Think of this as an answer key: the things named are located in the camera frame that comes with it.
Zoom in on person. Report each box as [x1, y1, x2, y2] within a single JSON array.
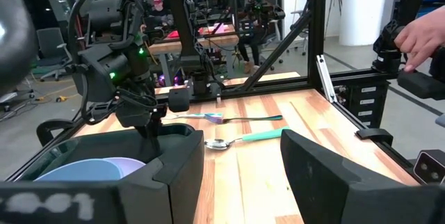
[[237, 0, 286, 74], [140, 0, 175, 35]]

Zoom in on fork with teal handle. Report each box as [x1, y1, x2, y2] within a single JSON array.
[[204, 113, 284, 125]]

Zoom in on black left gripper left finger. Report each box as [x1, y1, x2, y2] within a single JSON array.
[[0, 129, 207, 224]]

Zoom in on silver metal bracket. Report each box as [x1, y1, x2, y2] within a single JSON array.
[[315, 54, 338, 104]]

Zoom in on grey office chair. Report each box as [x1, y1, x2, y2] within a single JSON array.
[[33, 26, 74, 82]]

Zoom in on black motor unit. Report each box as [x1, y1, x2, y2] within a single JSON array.
[[371, 17, 445, 100]]

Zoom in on table camera with mount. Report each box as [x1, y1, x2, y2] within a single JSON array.
[[413, 149, 445, 186]]

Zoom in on black plastic clip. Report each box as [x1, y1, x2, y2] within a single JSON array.
[[355, 127, 394, 147], [35, 118, 76, 147]]

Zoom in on dark green tray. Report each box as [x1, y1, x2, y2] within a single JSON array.
[[6, 122, 195, 183]]

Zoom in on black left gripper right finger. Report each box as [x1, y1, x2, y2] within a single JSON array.
[[280, 128, 445, 224]]

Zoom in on black aluminium table frame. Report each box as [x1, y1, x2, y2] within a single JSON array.
[[6, 0, 421, 183]]

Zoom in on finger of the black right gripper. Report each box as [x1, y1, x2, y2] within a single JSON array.
[[136, 125, 156, 162], [152, 107, 168, 159]]

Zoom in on lavender plate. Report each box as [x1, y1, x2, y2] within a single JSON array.
[[102, 157, 147, 179]]

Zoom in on person's hand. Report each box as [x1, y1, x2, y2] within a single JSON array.
[[394, 6, 445, 74]]

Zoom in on spoon with teal handle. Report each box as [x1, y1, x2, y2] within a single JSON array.
[[204, 126, 291, 151]]

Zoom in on blue bowl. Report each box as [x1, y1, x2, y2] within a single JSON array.
[[34, 159, 123, 182]]

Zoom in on white pillar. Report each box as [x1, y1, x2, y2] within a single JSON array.
[[338, 0, 400, 47]]

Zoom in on knife with teal handle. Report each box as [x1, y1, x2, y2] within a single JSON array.
[[162, 111, 224, 121]]

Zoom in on black drawer cabinet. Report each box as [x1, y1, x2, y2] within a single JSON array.
[[342, 79, 391, 129]]

